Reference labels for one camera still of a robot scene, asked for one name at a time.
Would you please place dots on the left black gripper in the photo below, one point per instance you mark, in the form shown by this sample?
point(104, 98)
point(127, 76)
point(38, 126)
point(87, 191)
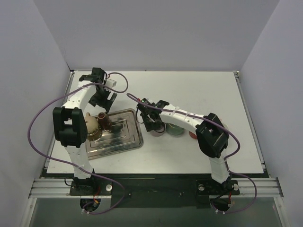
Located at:
point(102, 99)

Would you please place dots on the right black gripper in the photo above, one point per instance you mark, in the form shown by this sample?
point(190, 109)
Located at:
point(151, 121)

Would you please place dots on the mauve cylindrical mug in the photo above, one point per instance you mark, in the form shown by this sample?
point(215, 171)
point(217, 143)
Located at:
point(160, 131)

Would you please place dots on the teal glazed mug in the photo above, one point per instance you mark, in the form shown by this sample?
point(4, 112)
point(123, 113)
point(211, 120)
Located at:
point(174, 130)

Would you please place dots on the small brown mug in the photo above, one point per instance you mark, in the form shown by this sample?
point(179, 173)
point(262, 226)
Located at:
point(104, 121)

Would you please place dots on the cream beige mug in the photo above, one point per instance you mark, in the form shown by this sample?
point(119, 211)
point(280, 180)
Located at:
point(91, 124)

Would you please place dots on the red mug black handle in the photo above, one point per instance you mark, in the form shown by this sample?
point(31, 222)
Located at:
point(192, 135)

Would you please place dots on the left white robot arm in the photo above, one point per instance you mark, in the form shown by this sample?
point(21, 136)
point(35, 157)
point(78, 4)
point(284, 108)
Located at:
point(70, 128)

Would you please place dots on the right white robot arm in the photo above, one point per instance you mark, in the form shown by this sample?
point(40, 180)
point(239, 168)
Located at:
point(209, 130)

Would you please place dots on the stainless steel tray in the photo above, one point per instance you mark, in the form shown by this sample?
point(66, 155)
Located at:
point(125, 135)

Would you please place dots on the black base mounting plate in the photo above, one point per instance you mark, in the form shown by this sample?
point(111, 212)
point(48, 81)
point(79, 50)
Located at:
point(141, 191)

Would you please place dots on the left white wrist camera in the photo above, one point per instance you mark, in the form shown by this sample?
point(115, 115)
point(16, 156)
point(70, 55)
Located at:
point(110, 83)

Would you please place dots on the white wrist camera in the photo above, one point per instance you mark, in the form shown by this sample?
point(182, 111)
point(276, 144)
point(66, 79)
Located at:
point(110, 83)
point(145, 102)

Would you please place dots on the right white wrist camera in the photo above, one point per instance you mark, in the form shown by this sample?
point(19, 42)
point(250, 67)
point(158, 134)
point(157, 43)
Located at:
point(145, 102)

